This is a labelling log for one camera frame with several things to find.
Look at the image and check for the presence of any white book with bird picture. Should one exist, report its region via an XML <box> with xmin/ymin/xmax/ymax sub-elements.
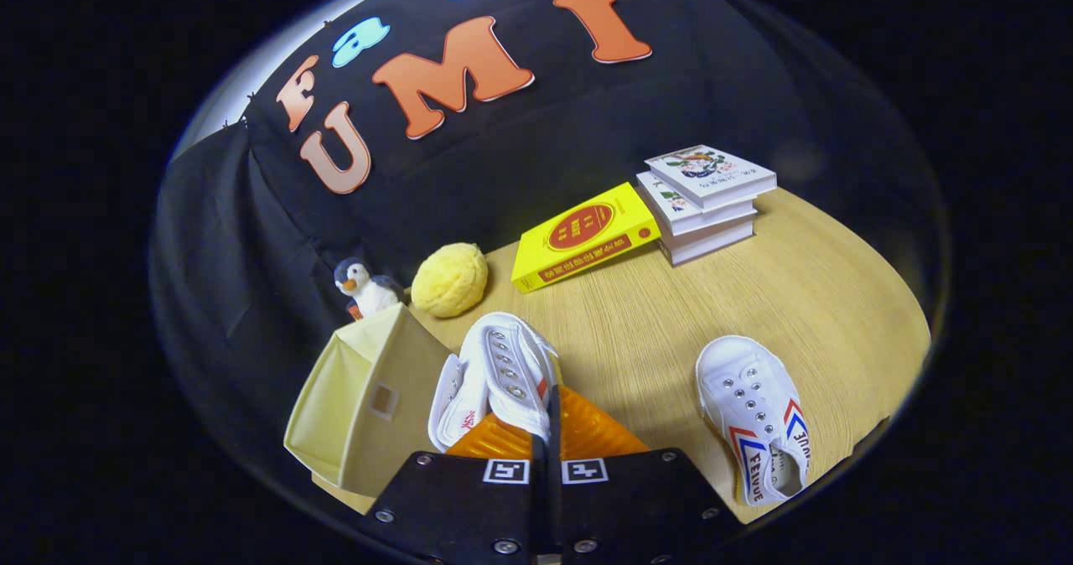
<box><xmin>645</xmin><ymin>144</ymin><xmax>777</xmax><ymax>211</ymax></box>

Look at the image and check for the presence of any beige fabric storage box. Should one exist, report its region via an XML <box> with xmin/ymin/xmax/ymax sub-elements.
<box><xmin>283</xmin><ymin>303</ymin><xmax>458</xmax><ymax>499</ymax></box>

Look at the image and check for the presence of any yellow round plush toy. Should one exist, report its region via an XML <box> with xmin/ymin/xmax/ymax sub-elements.
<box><xmin>411</xmin><ymin>242</ymin><xmax>489</xmax><ymax>319</ymax></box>

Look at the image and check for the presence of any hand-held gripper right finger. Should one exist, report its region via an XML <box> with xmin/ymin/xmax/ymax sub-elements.
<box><xmin>547</xmin><ymin>385</ymin><xmax>743</xmax><ymax>565</ymax></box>

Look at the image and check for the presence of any penguin plush toy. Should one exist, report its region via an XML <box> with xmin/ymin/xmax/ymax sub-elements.
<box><xmin>334</xmin><ymin>257</ymin><xmax>405</xmax><ymax>321</ymax></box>

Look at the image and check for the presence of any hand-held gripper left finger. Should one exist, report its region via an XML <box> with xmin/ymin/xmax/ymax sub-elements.
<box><xmin>356</xmin><ymin>418</ymin><xmax>547</xmax><ymax>565</ymax></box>

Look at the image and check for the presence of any yellow book with red circle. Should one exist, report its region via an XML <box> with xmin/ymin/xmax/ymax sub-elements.
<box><xmin>511</xmin><ymin>182</ymin><xmax>661</xmax><ymax>294</ymax></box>

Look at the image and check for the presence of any white canvas shoe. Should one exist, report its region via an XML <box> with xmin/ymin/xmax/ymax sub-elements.
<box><xmin>696</xmin><ymin>334</ymin><xmax>812</xmax><ymax>507</ymax></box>
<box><xmin>428</xmin><ymin>312</ymin><xmax>561</xmax><ymax>453</ymax></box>

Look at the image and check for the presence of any white thick book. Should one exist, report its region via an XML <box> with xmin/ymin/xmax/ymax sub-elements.
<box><xmin>658</xmin><ymin>213</ymin><xmax>755</xmax><ymax>267</ymax></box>

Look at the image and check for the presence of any white illustrated book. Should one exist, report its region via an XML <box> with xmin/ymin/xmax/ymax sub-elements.
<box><xmin>635</xmin><ymin>171</ymin><xmax>759</xmax><ymax>237</ymax></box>

